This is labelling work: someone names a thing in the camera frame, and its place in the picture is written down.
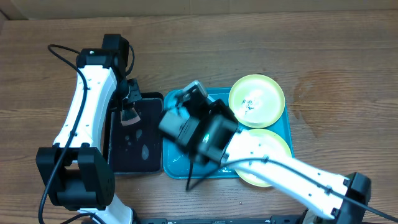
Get orange green sponge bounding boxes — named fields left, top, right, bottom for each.
left=121, top=108, right=141, bottom=126

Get yellow-green plate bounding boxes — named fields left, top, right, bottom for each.
left=228, top=74, right=285, bottom=128
left=236, top=129, right=293, bottom=187

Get light blue plate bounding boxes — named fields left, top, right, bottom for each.
left=165, top=90, right=215, bottom=118

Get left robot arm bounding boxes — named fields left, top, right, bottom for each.
left=36, top=34, right=142, bottom=223

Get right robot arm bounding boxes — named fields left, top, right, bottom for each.
left=158, top=100, right=370, bottom=223

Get black water tray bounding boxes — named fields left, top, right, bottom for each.
left=103, top=92, right=164, bottom=175

